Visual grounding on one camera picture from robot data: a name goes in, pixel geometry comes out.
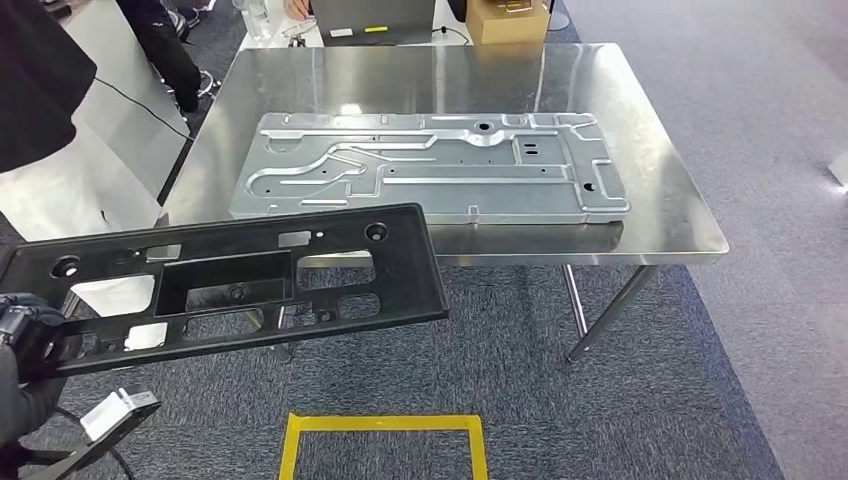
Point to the grey stamped metal plate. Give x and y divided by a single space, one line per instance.
464 192

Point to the black plastic frame part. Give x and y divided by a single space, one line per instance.
411 278

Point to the white side table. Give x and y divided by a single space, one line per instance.
119 156

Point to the stainless steel workbench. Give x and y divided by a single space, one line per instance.
397 86

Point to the clear water bottle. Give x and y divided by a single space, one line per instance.
255 20

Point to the brown cardboard box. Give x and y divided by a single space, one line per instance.
503 26

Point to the small silver loop object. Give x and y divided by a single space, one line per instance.
301 28

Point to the white desk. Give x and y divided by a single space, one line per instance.
450 16

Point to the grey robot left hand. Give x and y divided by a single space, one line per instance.
20 404

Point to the grey laptop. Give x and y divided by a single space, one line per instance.
371 16

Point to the small black metal gadget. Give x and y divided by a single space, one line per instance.
297 42

